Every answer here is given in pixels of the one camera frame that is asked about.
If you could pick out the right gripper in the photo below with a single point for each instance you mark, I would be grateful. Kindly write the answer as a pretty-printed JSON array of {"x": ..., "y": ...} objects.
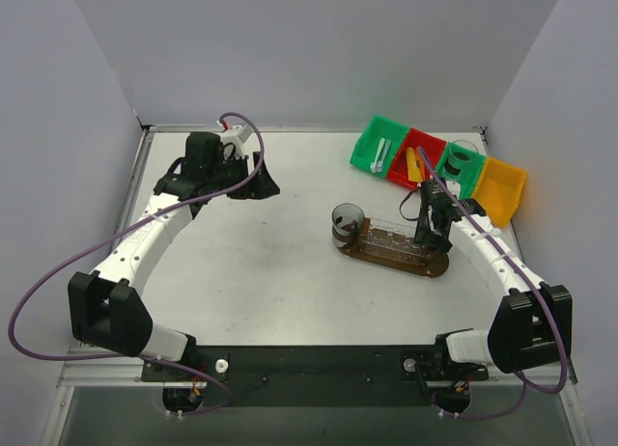
[{"x": 432, "y": 229}]

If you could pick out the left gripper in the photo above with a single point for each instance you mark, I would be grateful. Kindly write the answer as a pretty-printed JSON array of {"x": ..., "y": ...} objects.
[{"x": 256, "y": 177}]

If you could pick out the clear acrylic toothbrush rack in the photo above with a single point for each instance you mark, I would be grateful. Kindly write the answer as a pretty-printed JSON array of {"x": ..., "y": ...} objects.
[{"x": 394, "y": 243}]

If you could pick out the grey glass cup with holder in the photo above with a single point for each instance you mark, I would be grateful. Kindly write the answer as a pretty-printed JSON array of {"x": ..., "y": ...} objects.
[{"x": 347, "y": 220}]

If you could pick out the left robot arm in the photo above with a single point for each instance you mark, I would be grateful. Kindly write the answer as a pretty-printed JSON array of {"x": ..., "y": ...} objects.
[{"x": 106, "y": 309}]

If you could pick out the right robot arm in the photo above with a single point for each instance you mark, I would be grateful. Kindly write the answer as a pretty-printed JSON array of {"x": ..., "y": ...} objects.
[{"x": 532, "y": 326}]

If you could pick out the brown oval wooden tray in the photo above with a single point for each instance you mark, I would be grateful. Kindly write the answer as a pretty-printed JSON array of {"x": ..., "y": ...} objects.
[{"x": 432, "y": 271}]

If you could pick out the yellow toothpaste tube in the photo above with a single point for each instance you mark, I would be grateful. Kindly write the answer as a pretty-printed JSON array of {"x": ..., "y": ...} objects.
[{"x": 413, "y": 172}]

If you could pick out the orange toothpaste tube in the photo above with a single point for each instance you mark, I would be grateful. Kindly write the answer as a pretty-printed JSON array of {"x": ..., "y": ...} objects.
[{"x": 420, "y": 159}]

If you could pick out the light blue toothbrush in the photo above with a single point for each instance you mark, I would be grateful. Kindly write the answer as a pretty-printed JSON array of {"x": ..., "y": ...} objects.
[{"x": 384, "y": 149}]

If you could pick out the green bin with cups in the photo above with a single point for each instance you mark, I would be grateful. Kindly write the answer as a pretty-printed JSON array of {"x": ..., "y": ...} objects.
[{"x": 467, "y": 186}]

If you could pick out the red bin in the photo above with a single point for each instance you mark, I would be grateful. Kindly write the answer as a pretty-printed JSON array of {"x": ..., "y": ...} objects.
[{"x": 433, "y": 148}]

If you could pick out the clear glass cup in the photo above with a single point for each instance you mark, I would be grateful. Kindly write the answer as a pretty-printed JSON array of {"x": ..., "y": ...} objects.
[{"x": 461, "y": 159}]

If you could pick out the yellow bin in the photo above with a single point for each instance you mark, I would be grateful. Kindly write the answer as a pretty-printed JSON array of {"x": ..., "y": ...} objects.
[{"x": 498, "y": 190}]

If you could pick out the green bin with toothbrushes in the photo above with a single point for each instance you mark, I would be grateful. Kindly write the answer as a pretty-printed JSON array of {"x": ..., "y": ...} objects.
[{"x": 375, "y": 149}]

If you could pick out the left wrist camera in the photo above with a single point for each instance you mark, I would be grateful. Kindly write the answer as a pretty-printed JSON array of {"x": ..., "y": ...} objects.
[{"x": 238, "y": 135}]

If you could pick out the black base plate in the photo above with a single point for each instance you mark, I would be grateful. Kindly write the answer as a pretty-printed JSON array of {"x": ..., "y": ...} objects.
[{"x": 320, "y": 376}]

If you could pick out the aluminium frame rail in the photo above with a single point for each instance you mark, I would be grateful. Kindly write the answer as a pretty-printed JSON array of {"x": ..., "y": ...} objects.
[{"x": 227, "y": 364}]

